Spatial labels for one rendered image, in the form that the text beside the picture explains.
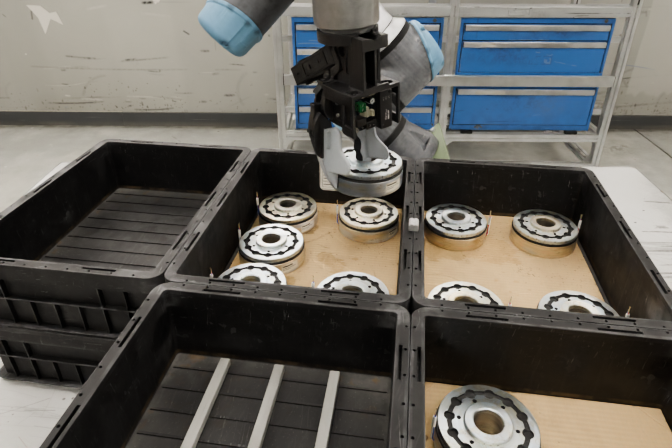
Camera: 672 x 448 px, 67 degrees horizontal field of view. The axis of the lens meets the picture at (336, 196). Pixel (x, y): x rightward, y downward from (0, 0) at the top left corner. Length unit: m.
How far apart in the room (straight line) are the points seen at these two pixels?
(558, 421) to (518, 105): 2.26
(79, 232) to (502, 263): 0.71
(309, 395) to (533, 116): 2.37
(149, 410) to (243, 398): 0.10
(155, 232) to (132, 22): 2.83
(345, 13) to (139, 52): 3.19
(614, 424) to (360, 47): 0.49
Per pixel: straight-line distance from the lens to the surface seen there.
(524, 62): 2.73
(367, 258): 0.83
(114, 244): 0.94
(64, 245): 0.97
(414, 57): 1.06
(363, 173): 0.68
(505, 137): 2.83
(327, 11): 0.58
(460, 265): 0.83
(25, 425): 0.88
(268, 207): 0.91
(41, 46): 3.99
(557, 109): 2.87
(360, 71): 0.58
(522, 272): 0.84
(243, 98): 3.61
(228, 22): 0.65
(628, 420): 0.69
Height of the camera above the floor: 1.31
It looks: 29 degrees down
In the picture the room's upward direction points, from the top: straight up
